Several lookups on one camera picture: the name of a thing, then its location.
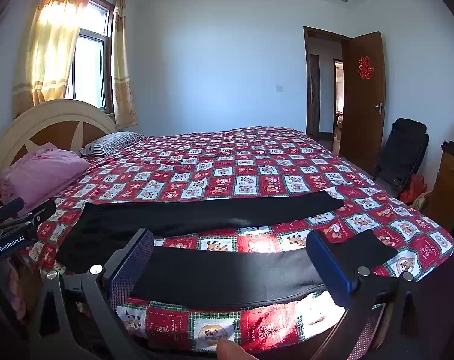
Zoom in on window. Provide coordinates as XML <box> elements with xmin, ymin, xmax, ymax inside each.
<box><xmin>64</xmin><ymin>0</ymin><xmax>115</xmax><ymax>115</ymax></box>

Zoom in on cream wooden headboard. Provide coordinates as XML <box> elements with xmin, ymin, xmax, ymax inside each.
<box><xmin>0</xmin><ymin>98</ymin><xmax>119</xmax><ymax>211</ymax></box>

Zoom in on red paper door decoration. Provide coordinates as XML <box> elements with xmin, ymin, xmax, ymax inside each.
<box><xmin>356</xmin><ymin>56</ymin><xmax>374</xmax><ymax>80</ymax></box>

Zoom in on red bag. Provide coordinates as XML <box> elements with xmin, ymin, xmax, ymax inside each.
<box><xmin>400</xmin><ymin>174</ymin><xmax>428</xmax><ymax>205</ymax></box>

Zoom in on striped pillow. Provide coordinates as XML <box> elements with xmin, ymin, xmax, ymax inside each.
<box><xmin>79</xmin><ymin>131</ymin><xmax>147</xmax><ymax>157</ymax></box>

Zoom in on wooden cabinet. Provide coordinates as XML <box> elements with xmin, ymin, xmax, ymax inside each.
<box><xmin>430</xmin><ymin>140</ymin><xmax>454</xmax><ymax>229</ymax></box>

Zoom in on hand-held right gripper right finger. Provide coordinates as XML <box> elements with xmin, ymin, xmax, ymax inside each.
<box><xmin>306</xmin><ymin>229</ymin><xmax>435</xmax><ymax>360</ymax></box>

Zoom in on person's right hand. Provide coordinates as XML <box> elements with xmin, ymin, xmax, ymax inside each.
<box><xmin>216</xmin><ymin>339</ymin><xmax>258</xmax><ymax>360</ymax></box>

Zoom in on wide yellow curtain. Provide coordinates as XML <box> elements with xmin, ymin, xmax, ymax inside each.
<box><xmin>11</xmin><ymin>0</ymin><xmax>98</xmax><ymax>119</ymax></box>

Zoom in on pink folded quilt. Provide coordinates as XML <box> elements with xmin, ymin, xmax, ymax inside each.
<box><xmin>0</xmin><ymin>147</ymin><xmax>90</xmax><ymax>218</ymax></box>

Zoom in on brown wooden door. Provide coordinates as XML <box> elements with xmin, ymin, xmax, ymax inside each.
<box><xmin>340</xmin><ymin>31</ymin><xmax>386</xmax><ymax>177</ymax></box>

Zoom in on narrow yellow curtain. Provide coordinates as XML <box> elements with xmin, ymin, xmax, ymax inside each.
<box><xmin>110</xmin><ymin>0</ymin><xmax>139</xmax><ymax>130</ymax></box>

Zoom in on red checkered printed blanket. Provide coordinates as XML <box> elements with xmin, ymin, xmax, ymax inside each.
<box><xmin>24</xmin><ymin>125</ymin><xmax>454</xmax><ymax>355</ymax></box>

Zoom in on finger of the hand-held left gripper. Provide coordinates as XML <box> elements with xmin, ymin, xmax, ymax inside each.
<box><xmin>21</xmin><ymin>199</ymin><xmax>57</xmax><ymax>230</ymax></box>
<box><xmin>0</xmin><ymin>197</ymin><xmax>26</xmax><ymax>219</ymax></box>

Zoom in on black folding chair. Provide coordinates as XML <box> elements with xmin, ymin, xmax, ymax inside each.
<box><xmin>373</xmin><ymin>117</ymin><xmax>430</xmax><ymax>192</ymax></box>

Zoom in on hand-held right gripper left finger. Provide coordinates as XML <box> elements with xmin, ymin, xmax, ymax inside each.
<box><xmin>24</xmin><ymin>228</ymin><xmax>154</xmax><ymax>360</ymax></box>

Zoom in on black pants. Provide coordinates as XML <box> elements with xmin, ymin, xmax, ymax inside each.
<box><xmin>55</xmin><ymin>190</ymin><xmax>399</xmax><ymax>310</ymax></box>

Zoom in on brown door frame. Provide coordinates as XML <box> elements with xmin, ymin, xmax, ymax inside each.
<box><xmin>303</xmin><ymin>25</ymin><xmax>352</xmax><ymax>139</ymax></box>

